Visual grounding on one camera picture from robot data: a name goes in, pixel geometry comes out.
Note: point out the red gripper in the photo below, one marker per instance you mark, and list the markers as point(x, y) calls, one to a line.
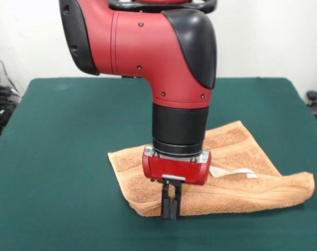
point(174, 168)

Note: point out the tan terry towel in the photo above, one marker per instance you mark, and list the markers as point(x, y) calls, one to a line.
point(239, 198)

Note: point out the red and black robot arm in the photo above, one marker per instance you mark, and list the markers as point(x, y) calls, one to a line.
point(148, 52)

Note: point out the dark green tablecloth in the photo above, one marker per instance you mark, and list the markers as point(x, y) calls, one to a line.
point(69, 157)

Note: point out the black chair base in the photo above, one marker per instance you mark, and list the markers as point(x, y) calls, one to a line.
point(313, 95)

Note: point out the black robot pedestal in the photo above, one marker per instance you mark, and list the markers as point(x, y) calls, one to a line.
point(212, 5)

